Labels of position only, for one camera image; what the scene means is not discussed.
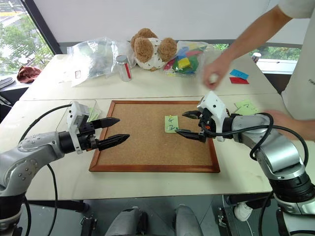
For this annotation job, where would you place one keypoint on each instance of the bag of coloured blocks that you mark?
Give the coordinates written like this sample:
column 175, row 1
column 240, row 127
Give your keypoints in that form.
column 187, row 60

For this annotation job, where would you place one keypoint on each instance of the small white object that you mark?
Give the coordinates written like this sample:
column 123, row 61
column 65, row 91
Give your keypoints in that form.
column 213, row 78

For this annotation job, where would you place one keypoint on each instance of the small drink can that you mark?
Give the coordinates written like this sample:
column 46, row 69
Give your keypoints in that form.
column 256, row 57

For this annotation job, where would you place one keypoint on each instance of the brown and white teddy bear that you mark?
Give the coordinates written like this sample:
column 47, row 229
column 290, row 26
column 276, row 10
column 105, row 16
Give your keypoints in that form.
column 150, row 51

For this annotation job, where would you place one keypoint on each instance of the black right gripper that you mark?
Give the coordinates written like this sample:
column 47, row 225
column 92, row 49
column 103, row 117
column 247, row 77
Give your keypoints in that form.
column 208, row 125

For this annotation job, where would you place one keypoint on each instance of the person's left forearm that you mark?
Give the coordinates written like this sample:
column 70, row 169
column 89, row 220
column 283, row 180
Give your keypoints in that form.
column 309, row 130

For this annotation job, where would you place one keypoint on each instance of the person's right forearm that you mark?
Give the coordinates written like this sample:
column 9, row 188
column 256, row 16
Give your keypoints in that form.
column 256, row 34

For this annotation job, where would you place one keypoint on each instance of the clear jar with silver lid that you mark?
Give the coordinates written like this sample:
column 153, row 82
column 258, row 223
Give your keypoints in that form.
column 123, row 70

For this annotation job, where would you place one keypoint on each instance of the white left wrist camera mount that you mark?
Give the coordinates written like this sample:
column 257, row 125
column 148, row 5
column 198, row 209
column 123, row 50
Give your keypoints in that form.
column 75, row 115

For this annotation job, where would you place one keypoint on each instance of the black window frame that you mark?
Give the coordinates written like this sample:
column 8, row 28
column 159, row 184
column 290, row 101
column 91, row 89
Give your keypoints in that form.
column 41, row 27

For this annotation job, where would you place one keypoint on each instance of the black table crossbar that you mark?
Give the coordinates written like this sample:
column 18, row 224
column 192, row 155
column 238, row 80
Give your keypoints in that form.
column 56, row 206

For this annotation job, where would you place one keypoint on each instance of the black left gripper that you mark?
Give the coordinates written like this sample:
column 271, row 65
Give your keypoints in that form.
column 88, row 137

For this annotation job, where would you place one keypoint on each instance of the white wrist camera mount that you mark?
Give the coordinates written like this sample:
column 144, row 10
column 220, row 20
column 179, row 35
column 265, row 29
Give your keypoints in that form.
column 75, row 115
column 214, row 103

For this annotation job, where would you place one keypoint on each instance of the red paper note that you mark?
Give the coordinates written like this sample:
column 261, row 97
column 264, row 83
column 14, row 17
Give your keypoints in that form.
column 238, row 80

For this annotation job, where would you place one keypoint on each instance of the black side table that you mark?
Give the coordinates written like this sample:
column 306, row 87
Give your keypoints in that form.
column 9, row 96

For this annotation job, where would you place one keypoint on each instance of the clear acrylic tray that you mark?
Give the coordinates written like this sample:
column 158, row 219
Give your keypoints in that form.
column 64, row 118

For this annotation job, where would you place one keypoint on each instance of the person's right hand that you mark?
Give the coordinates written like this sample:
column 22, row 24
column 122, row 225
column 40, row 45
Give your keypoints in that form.
column 216, row 68

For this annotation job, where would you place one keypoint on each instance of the green note with numbers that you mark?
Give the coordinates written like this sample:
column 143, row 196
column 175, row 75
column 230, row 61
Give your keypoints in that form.
column 173, row 123

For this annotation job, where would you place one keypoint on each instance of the wooden framed cork board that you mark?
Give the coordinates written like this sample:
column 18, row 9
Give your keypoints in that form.
column 137, row 137

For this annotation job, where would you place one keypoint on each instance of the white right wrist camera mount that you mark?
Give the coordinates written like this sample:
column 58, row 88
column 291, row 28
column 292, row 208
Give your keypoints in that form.
column 214, row 103

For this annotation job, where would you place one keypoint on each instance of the white shoe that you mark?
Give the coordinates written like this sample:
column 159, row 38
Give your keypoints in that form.
column 242, row 211

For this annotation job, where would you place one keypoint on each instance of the blue paper note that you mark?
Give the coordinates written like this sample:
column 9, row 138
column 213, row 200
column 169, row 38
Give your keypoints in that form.
column 239, row 73

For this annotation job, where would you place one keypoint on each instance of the clear crumpled plastic bag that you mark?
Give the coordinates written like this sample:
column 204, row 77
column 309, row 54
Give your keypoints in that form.
column 93, row 59

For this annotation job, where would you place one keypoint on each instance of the red crumpled cloth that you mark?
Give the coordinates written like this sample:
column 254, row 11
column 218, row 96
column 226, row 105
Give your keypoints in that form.
column 28, row 73

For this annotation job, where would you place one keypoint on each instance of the person's left hand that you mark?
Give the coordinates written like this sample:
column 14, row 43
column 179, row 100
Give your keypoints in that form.
column 286, row 123

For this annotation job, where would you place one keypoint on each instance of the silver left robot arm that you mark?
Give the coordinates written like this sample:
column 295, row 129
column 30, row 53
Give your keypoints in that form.
column 27, row 159

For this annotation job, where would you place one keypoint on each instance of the grey rounded shape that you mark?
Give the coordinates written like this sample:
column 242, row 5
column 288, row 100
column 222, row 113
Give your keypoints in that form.
column 128, row 222
column 188, row 221

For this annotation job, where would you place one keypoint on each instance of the green paper note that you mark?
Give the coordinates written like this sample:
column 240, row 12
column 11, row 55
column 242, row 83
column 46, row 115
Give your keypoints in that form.
column 246, row 107

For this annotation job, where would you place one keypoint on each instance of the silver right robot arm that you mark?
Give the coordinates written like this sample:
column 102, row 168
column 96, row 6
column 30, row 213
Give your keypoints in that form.
column 283, row 150

